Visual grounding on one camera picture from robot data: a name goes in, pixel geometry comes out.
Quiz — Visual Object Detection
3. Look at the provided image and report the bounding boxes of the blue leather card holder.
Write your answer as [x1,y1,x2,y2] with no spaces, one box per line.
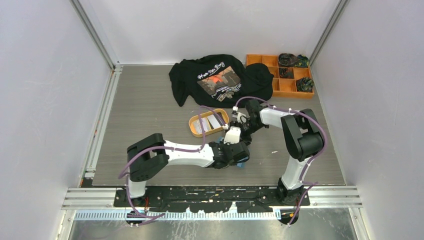
[213,136,250,170]

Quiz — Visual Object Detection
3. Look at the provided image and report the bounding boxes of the yellow oval tray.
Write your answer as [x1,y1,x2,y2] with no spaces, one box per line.
[188,108,230,138]

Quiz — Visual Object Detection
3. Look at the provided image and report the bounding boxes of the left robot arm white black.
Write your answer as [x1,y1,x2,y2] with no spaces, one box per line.
[119,133,250,207]

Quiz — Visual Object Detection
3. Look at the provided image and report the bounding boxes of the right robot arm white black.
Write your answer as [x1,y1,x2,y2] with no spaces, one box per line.
[232,98,328,206]

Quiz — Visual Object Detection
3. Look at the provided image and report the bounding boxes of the silver vip card in tray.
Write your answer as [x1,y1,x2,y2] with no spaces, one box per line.
[192,119,209,135]

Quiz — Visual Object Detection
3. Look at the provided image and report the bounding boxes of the orange wooden compartment tray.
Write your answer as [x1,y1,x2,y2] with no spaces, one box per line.
[245,54,315,99]

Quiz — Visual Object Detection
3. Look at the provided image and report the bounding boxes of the black printed t-shirt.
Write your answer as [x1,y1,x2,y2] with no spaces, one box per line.
[168,54,274,109]

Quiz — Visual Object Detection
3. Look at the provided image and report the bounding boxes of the dark sock middle compartment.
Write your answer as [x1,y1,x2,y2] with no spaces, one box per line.
[278,67,294,79]

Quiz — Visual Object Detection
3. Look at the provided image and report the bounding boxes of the green patterned sock lower right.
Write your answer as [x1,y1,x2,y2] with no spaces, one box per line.
[295,77,315,93]

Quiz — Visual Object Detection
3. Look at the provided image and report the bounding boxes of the dark rolled sock top left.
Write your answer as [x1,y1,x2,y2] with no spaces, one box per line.
[277,53,299,67]

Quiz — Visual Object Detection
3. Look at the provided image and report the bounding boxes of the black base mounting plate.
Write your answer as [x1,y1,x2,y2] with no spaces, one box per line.
[132,186,300,213]

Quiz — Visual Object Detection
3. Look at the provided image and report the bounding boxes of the green rolled sock top right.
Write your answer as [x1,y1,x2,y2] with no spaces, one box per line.
[295,54,310,68]

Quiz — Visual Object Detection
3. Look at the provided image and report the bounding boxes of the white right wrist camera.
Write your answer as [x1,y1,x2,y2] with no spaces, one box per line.
[231,106,248,124]

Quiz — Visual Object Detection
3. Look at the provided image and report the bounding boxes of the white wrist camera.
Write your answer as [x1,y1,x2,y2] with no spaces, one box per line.
[231,106,248,124]
[223,126,241,144]

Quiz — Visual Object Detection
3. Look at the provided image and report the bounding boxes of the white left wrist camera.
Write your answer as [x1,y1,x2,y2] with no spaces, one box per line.
[223,126,241,144]

